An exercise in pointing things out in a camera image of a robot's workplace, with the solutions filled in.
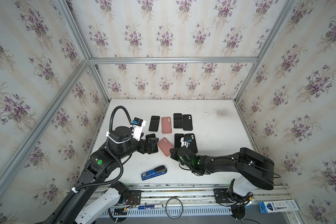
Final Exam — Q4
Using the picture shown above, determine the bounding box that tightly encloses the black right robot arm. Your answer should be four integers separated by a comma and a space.
170, 147, 275, 204

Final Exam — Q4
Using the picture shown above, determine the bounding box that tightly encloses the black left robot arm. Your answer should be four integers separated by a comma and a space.
43, 105, 158, 224

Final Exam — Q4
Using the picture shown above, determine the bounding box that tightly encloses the blue black stapler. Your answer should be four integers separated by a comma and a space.
141, 165, 168, 181

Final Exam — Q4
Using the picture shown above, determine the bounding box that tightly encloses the blue marker pen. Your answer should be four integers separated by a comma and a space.
138, 204, 164, 210

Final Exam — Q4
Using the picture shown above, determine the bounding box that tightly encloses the blue white box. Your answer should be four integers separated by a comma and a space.
259, 200, 300, 214

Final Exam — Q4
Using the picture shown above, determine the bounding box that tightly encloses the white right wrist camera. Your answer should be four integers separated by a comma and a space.
181, 140, 191, 148

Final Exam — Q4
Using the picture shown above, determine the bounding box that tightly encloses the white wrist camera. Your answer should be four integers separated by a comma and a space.
132, 117, 146, 141
181, 140, 191, 148

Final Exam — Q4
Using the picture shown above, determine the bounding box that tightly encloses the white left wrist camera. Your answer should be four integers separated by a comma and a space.
132, 117, 146, 141

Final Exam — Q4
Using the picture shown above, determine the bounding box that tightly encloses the black cable ring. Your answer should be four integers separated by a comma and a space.
165, 197, 184, 219

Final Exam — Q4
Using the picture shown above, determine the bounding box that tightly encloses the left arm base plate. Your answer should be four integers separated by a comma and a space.
121, 190, 142, 206

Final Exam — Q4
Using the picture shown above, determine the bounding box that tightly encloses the aluminium mounting rail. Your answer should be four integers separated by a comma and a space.
60, 183, 290, 209

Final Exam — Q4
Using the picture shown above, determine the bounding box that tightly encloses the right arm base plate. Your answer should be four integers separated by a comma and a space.
213, 188, 236, 203

